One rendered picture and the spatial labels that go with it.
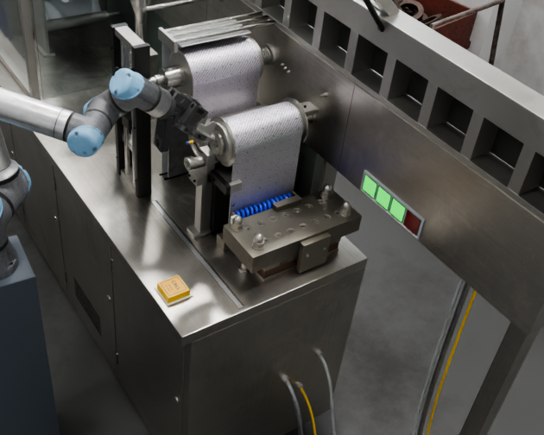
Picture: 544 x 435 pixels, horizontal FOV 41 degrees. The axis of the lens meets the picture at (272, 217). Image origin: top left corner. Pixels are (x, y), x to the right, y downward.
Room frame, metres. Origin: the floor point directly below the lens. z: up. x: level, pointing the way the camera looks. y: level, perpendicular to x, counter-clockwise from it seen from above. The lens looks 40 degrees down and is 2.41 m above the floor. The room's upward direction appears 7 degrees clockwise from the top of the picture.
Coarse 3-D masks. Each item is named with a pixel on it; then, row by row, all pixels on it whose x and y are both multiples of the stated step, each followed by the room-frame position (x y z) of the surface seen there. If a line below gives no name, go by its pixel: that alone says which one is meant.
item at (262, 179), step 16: (256, 160) 1.72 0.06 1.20; (272, 160) 1.75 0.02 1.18; (288, 160) 1.79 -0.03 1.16; (240, 176) 1.68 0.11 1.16; (256, 176) 1.72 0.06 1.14; (272, 176) 1.76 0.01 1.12; (288, 176) 1.80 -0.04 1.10; (240, 192) 1.69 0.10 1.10; (256, 192) 1.72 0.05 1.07; (272, 192) 1.76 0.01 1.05; (240, 208) 1.69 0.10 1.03
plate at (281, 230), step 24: (336, 192) 1.83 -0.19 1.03; (264, 216) 1.67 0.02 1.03; (288, 216) 1.69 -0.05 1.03; (312, 216) 1.70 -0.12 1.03; (336, 216) 1.72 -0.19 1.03; (360, 216) 1.73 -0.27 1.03; (240, 240) 1.55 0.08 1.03; (264, 240) 1.57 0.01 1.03; (288, 240) 1.58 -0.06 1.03; (264, 264) 1.51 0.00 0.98
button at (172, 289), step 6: (174, 276) 1.48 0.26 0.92; (162, 282) 1.45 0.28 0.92; (168, 282) 1.45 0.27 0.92; (174, 282) 1.45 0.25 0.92; (180, 282) 1.46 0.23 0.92; (162, 288) 1.42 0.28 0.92; (168, 288) 1.43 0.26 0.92; (174, 288) 1.43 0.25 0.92; (180, 288) 1.43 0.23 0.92; (186, 288) 1.44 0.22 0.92; (162, 294) 1.42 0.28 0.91; (168, 294) 1.40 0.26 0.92; (174, 294) 1.41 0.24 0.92; (180, 294) 1.42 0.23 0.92; (186, 294) 1.43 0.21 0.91; (168, 300) 1.39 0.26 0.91; (174, 300) 1.40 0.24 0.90
